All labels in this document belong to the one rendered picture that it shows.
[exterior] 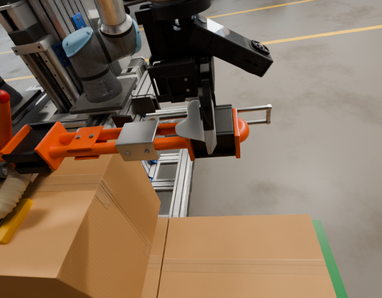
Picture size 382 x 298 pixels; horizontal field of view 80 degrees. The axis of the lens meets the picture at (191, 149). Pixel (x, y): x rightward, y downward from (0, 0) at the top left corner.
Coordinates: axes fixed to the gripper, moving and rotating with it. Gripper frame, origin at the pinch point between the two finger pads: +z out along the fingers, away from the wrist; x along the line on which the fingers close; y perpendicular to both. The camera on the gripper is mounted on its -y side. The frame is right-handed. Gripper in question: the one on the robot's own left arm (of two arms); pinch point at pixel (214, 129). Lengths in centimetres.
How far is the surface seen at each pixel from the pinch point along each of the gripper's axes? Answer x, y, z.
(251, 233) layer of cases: -11, -8, 66
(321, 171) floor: -84, -67, 120
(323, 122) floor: -140, -86, 120
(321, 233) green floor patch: -36, -53, 120
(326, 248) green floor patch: -27, -53, 120
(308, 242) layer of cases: -8, -29, 66
